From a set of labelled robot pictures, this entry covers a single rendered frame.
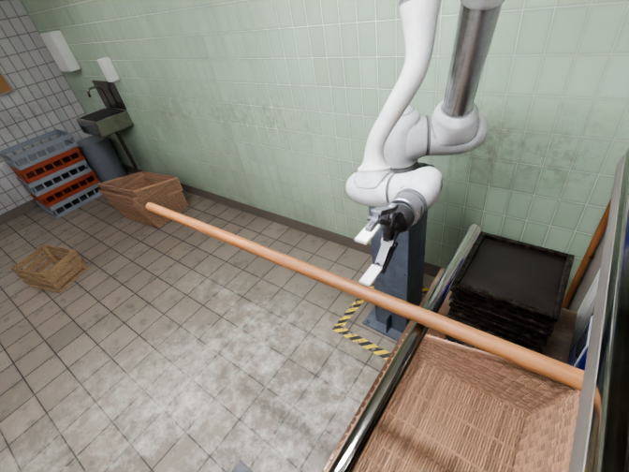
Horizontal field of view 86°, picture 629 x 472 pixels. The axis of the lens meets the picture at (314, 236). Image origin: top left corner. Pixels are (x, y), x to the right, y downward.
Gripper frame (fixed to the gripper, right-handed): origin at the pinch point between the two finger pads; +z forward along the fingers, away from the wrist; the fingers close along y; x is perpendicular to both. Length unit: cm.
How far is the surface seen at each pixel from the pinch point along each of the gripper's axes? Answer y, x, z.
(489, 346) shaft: -1.1, -29.3, 9.7
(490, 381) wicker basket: 53, -31, -17
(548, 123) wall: 10, -22, -114
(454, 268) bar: 1.7, -17.9, -8.3
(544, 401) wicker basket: 50, -45, -17
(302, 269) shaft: -1.2, 10.9, 9.6
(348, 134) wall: 26, 77, -114
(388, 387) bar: 1.6, -17.6, 23.5
